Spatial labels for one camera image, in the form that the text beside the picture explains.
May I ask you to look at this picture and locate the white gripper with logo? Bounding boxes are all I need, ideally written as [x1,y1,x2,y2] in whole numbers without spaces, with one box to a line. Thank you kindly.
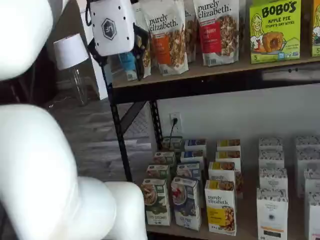
[87,0,149,81]

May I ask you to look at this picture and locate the blue flax plus oatmeal box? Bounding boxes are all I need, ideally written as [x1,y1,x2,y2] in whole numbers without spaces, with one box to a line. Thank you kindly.
[180,149,206,165]
[170,176,202,232]
[176,161,204,186]
[184,138,207,152]

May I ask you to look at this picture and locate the green apple cinnamon oatmeal box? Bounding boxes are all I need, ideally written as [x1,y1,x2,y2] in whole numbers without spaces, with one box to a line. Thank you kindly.
[152,151,176,167]
[140,178,172,226]
[145,164,171,181]
[161,136,183,153]

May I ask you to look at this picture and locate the yellow purely elizabeth box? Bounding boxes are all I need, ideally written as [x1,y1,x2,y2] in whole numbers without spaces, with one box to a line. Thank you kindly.
[216,139,241,152]
[208,161,244,200]
[215,150,242,165]
[204,179,237,236]

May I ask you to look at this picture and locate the green Bobo's apple pie box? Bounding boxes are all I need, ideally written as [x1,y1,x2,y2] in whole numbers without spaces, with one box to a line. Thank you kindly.
[249,0,302,65]

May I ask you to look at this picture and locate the white organic pantry box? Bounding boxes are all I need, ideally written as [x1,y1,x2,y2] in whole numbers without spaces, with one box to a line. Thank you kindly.
[294,135,320,151]
[258,137,284,152]
[296,147,320,198]
[256,187,289,240]
[258,149,285,170]
[303,167,320,198]
[307,192,320,240]
[258,167,288,191]

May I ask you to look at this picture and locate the yellow Bobo's box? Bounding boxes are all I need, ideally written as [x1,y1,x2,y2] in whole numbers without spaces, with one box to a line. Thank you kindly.
[311,0,320,58]

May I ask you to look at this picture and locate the blue label granola bag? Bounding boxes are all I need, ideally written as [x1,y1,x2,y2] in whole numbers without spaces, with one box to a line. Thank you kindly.
[108,1,152,82]

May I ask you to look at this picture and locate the orange label granola bag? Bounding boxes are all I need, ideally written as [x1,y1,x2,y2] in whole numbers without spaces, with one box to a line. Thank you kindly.
[141,0,190,76]

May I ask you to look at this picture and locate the white shade glass lamp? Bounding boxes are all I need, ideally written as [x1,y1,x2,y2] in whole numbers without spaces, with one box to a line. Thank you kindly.
[52,33,90,106]

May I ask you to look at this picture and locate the purely elizabeth granola bag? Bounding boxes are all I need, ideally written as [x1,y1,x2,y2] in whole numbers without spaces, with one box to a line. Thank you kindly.
[237,0,247,55]
[183,0,201,63]

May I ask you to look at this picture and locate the dark brown armchair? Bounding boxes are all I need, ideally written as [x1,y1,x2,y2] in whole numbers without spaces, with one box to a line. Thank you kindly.
[0,47,59,106]

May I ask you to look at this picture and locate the red label granola bag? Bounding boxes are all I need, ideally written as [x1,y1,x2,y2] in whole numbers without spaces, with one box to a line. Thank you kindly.
[192,0,240,67]

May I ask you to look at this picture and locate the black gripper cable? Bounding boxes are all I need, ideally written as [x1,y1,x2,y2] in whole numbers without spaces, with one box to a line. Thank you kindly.
[84,0,94,28]

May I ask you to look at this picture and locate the white wall outlet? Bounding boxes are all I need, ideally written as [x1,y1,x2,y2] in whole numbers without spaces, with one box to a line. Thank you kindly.
[169,111,181,133]

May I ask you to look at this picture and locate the black plug and cord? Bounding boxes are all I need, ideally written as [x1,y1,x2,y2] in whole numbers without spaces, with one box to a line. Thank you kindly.
[170,117,179,151]

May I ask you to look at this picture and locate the black metal shelf frame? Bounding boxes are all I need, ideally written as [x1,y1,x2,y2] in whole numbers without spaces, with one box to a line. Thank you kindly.
[99,56,320,240]

